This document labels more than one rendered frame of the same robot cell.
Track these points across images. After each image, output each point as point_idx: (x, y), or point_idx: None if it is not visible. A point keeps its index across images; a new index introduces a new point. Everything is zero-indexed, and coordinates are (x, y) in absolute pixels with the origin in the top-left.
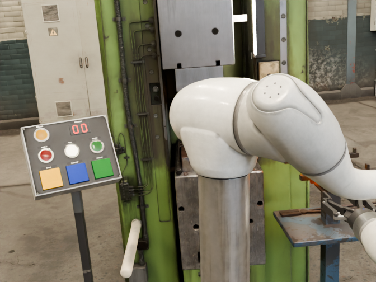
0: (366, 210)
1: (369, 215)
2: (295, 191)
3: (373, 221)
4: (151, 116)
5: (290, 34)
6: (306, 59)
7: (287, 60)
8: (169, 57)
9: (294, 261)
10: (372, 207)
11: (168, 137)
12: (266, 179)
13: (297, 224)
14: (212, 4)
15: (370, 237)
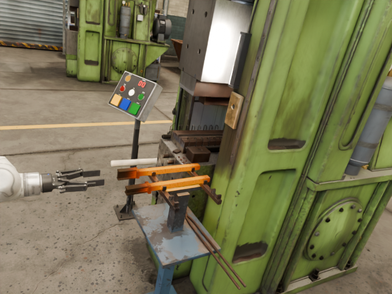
0: (45, 175)
1: (32, 172)
2: (224, 210)
3: (21, 173)
4: (188, 100)
5: (258, 78)
6: (260, 106)
7: (249, 100)
8: (181, 61)
9: (210, 259)
10: (65, 185)
11: (201, 122)
12: (214, 185)
13: (162, 210)
14: (202, 30)
15: None
